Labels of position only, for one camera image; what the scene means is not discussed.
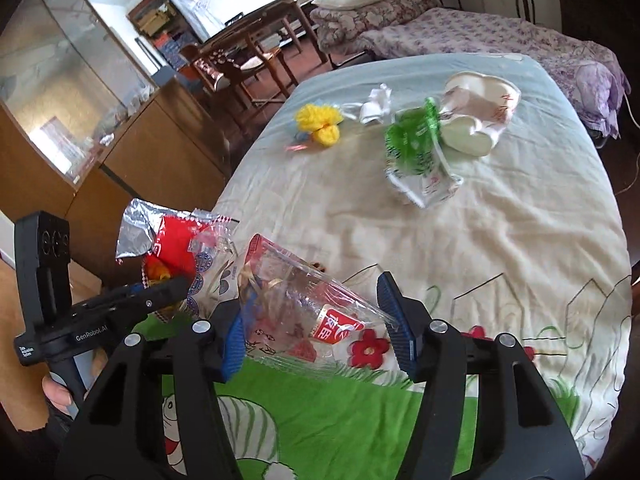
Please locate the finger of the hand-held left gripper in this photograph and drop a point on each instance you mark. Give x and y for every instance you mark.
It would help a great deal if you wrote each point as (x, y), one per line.
(127, 289)
(160, 294)

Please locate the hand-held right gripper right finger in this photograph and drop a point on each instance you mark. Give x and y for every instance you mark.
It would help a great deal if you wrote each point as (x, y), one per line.
(395, 320)

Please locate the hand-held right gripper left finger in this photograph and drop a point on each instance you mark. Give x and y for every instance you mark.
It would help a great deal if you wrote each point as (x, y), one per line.
(232, 345)

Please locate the red and silver snack wrapper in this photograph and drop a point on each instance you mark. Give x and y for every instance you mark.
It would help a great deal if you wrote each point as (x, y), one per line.
(172, 240)

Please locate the clear red-printed plastic bag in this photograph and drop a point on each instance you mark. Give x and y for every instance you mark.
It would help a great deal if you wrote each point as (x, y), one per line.
(300, 310)

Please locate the white tissue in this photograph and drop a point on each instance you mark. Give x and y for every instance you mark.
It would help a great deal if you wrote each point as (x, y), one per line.
(375, 105)

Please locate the person's left forearm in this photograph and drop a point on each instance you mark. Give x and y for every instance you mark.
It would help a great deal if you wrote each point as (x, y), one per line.
(40, 440)

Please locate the person's left hand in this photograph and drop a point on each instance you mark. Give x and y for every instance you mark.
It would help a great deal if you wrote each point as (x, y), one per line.
(55, 392)

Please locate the wooden cabinet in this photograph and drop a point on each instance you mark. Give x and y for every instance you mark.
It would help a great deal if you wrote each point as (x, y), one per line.
(150, 150)

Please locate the green plastic wrapper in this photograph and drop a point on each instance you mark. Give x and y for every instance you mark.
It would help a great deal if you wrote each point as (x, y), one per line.
(410, 140)

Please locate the yellow pompom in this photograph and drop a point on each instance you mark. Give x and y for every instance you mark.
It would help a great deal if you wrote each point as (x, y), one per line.
(315, 116)
(327, 135)

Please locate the small red scrap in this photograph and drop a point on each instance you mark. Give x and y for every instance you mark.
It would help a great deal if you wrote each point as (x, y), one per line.
(295, 147)

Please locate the glass display case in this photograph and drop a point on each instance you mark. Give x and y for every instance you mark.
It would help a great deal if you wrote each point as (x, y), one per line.
(65, 60)

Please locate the blue-grey box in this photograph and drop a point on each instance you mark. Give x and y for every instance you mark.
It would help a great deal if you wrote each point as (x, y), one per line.
(166, 75)

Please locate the wooden chair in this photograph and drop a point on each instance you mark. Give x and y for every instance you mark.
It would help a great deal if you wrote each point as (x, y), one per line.
(235, 65)

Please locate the cluttered bookshelf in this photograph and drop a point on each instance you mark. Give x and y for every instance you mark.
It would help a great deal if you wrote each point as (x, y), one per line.
(155, 15)

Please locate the purple floral bed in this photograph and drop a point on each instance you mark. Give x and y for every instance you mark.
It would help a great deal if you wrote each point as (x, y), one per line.
(475, 35)

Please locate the wooden table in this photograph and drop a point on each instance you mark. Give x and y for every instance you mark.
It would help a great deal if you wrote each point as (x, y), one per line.
(265, 12)

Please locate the folded floral quilt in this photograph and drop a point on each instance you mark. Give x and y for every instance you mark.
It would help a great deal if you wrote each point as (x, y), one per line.
(370, 15)

